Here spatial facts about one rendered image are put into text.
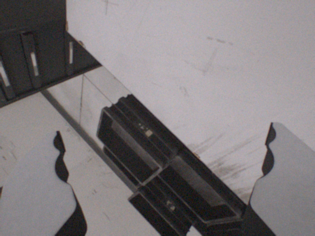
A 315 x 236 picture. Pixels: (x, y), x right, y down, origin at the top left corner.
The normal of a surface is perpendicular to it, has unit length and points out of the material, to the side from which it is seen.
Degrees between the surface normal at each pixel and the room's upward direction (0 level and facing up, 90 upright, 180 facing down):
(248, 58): 0
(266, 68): 0
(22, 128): 90
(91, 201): 90
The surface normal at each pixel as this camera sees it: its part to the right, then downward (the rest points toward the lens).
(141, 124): 0.36, -0.53
